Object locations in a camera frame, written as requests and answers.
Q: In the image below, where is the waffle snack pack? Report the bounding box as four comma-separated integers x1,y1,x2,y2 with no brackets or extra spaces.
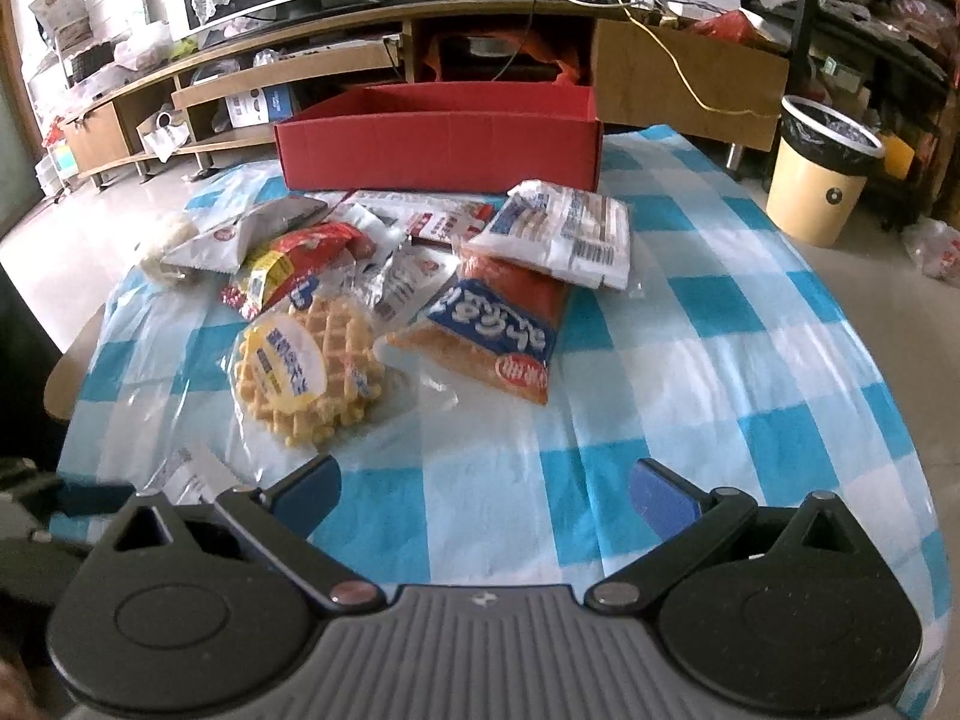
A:
228,294,386,447

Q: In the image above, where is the red yellow Trolli candy bag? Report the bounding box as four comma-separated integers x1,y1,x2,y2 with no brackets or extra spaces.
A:
220,221,376,320

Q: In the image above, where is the silver white snack pouch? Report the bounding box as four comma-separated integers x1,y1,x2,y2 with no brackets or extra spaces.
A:
160,195,332,275

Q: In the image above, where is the orange bread pack blue label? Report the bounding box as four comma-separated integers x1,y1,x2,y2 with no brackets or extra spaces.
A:
374,247,569,406

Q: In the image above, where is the white biscuit pack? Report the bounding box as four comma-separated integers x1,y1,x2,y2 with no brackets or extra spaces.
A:
469,179,635,291

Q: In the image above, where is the red white snack packet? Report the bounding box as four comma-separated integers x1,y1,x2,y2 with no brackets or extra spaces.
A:
347,190,496,245

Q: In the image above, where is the blue white checkered tablecloth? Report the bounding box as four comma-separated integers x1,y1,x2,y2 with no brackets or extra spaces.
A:
55,124,955,720

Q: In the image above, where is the white plastic bag on floor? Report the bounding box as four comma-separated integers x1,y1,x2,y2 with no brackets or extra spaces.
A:
901,218,960,286

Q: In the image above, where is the yellow trash bin black bag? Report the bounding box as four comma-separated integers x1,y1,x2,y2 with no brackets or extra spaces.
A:
766,94,885,247

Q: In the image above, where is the white blue box on shelf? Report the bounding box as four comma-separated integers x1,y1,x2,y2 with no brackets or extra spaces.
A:
224,85,298,128

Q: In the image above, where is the red cardboard box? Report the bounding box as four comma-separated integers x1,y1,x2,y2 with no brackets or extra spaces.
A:
274,82,602,193

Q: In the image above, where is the wooden TV stand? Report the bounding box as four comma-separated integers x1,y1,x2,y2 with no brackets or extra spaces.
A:
62,0,791,189

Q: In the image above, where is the orange plastic bag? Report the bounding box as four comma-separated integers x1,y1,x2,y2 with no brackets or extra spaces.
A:
420,29,589,86

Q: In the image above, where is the black storage shelf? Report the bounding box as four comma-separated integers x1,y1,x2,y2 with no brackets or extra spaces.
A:
742,0,958,227

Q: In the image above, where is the yellow cable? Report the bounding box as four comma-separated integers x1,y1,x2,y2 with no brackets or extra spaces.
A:
553,0,783,121

